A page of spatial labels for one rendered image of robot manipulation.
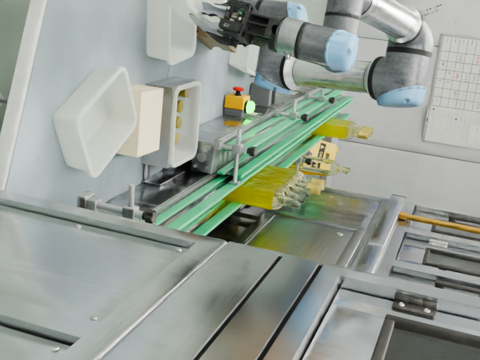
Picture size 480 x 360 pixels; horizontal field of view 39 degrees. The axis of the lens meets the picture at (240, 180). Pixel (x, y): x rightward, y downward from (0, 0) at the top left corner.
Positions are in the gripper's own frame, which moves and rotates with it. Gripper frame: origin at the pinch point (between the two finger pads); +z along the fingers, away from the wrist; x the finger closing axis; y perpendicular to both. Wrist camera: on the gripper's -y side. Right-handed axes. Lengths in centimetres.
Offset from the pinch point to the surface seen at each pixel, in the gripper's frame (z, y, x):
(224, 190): -1, -51, 36
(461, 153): -49, -660, -56
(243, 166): 2, -70, 28
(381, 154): 36, -665, -29
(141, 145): 12.2, -18.5, 30.7
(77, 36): 22.0, 6.4, 12.2
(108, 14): 23.1, -4.3, 4.2
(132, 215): -3.8, 7.8, 43.9
